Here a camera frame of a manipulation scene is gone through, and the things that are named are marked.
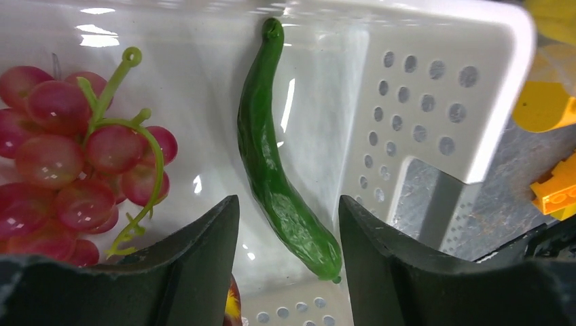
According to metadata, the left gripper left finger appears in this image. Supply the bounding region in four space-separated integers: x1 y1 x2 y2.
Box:
1 195 240 325

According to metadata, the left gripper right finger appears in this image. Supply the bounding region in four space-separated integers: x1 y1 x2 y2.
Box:
338 196 575 325

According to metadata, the yellow lemon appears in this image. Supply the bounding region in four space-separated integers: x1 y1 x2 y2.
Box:
524 0 575 46

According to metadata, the dark red apple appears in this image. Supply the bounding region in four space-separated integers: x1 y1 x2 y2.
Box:
222 275 242 326

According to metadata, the green cucumber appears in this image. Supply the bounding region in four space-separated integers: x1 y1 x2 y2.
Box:
237 17 343 284

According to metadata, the red grape bunch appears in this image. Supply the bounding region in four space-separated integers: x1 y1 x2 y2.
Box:
1 47 178 267

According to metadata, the orange translucent brick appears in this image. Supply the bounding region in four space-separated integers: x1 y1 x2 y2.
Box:
530 153 575 221

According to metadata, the yellow rounded brick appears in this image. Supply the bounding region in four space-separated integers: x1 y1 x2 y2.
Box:
511 42 576 134

